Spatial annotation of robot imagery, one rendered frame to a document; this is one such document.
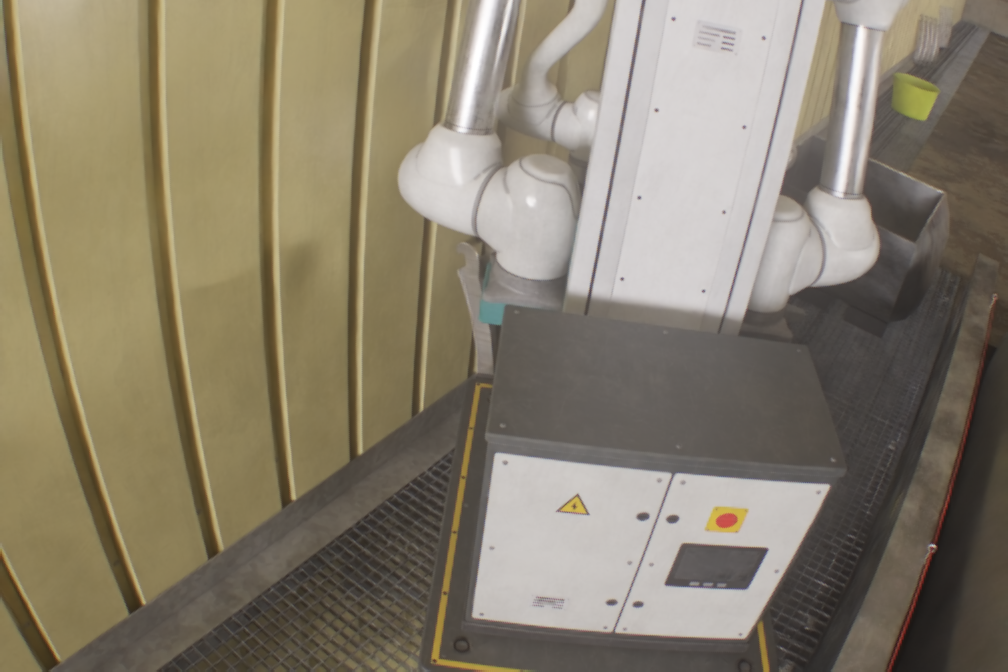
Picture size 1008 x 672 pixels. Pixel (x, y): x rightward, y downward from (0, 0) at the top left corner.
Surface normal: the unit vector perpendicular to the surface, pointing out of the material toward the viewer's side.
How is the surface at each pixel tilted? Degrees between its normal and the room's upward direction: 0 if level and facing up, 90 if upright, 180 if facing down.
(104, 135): 90
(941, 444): 2
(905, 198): 88
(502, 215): 87
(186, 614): 0
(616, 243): 90
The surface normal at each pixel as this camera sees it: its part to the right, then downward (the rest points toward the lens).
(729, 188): -0.05, 0.53
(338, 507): 0.13, -0.84
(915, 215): -0.58, 0.39
